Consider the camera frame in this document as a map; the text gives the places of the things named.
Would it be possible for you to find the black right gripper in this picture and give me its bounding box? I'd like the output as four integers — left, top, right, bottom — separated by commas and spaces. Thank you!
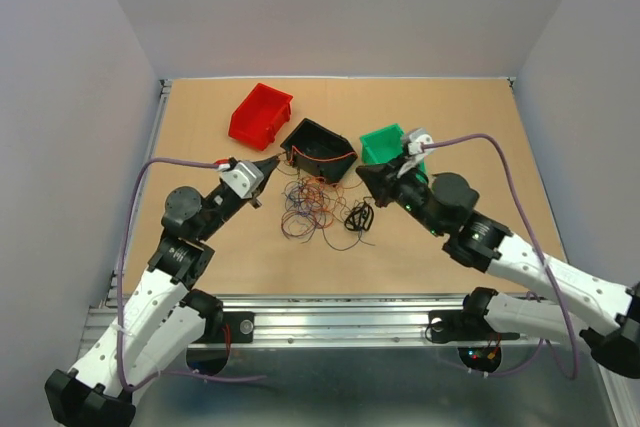
356, 152, 444, 237

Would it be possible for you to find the black thick cable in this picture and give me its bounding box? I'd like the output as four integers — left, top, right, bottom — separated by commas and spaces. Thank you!
343, 199, 376, 233

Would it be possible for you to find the blue thin cable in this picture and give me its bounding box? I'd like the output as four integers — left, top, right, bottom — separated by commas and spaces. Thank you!
279, 171, 376, 253

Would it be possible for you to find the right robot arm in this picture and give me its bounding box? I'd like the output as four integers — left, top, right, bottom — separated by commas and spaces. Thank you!
356, 162, 639, 379

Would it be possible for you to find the green plastic bin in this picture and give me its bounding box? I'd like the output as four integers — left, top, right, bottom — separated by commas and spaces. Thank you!
360, 124, 431, 172

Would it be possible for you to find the black plastic bin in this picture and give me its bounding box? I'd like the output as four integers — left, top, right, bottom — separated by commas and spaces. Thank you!
280, 118, 358, 184

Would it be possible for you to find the red plastic bin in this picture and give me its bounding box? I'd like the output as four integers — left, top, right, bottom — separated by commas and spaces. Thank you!
228, 83, 293, 151

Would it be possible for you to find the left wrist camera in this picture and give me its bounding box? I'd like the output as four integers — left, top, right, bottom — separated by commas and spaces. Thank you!
220, 161, 264, 199

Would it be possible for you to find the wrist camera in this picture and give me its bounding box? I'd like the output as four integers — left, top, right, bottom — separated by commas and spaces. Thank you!
398, 128, 434, 177
220, 161, 264, 199

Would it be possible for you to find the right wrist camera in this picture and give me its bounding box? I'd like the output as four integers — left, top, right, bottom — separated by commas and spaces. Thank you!
398, 128, 434, 177

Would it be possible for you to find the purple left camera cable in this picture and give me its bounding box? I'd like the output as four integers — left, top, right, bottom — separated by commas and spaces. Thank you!
115, 156, 269, 394

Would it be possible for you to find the purple camera cable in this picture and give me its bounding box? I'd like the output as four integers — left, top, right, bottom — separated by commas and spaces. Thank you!
422, 133, 584, 381
115, 156, 269, 394

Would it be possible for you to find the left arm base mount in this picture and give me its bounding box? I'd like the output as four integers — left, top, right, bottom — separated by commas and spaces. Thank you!
195, 310, 256, 345

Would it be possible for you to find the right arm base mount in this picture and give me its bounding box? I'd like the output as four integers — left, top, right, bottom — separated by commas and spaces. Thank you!
424, 310, 521, 344

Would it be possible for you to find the aluminium table frame rail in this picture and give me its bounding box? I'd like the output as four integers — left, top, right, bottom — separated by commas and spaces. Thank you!
74, 77, 626, 427

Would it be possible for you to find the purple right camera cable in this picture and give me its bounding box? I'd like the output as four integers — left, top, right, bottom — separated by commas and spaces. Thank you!
422, 133, 584, 381

